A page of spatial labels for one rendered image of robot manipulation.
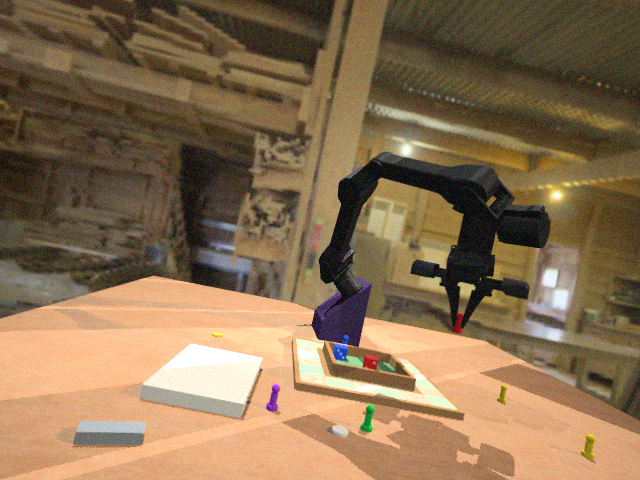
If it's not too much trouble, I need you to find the purple pawn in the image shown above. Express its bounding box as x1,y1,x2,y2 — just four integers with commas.
266,384,280,412

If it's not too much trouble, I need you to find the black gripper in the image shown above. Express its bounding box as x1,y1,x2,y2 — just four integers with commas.
410,236,530,328

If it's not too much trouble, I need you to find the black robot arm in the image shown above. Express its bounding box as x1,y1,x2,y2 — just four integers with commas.
319,152,550,301

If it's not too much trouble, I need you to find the red pawn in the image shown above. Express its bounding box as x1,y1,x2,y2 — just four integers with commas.
452,313,464,334

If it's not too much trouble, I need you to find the blue die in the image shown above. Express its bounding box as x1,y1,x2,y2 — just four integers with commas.
333,343,348,361

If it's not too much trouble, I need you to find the green game pawn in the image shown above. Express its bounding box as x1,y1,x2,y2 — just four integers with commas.
360,405,374,432

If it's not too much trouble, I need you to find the yellow game pawn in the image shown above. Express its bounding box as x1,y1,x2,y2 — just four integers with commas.
581,434,595,459
497,385,507,403

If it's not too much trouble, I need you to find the red die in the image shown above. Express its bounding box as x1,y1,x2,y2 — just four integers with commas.
362,354,378,369

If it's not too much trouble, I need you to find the white flat disc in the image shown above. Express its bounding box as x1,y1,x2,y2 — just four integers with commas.
332,425,348,438

